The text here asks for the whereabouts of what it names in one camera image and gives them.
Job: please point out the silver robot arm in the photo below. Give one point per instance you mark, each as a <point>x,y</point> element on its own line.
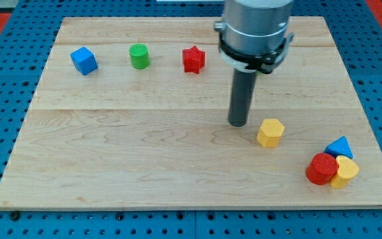
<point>253,39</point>

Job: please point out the red star block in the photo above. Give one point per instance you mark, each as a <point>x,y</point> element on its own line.
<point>193,59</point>

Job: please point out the green cylinder block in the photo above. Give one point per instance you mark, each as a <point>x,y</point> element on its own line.
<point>139,55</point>

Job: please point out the yellow hexagon block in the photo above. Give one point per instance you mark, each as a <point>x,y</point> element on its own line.
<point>270,133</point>

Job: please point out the wooden board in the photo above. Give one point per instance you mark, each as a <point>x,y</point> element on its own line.
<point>121,138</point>

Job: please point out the blue triangle block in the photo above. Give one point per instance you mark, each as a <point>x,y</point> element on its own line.
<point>339,147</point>

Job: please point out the yellow heart block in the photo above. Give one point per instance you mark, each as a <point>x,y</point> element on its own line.
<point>347,170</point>

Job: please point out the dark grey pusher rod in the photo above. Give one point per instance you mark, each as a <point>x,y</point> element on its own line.
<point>240,100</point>

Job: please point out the red cylinder block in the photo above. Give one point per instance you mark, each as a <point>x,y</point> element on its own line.
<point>321,169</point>

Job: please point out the blue cube block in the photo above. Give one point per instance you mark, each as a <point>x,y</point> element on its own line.
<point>84,61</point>

